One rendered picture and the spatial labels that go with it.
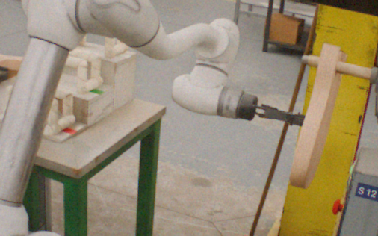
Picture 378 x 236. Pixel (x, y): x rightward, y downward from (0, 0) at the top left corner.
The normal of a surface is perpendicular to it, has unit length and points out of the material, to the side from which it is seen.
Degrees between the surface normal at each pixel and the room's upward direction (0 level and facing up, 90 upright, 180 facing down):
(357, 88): 90
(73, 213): 90
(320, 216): 90
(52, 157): 0
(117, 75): 90
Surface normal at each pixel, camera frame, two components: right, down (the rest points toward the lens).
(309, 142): -0.27, -0.09
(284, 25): -0.34, 0.29
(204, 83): -0.13, -0.38
